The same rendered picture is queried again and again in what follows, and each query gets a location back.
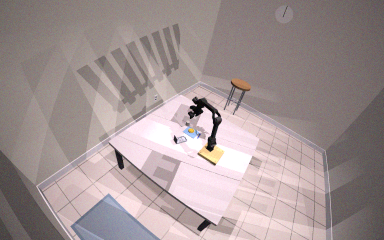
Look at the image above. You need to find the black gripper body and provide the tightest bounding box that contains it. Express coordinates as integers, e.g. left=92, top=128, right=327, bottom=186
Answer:
left=188, top=107, right=204, bottom=118

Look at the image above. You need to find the light blue square mat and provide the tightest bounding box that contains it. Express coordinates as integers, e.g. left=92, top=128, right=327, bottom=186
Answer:
left=183, top=126, right=200, bottom=139

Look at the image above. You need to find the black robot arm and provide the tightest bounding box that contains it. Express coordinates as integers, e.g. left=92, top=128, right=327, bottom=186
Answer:
left=190, top=96, right=222, bottom=152

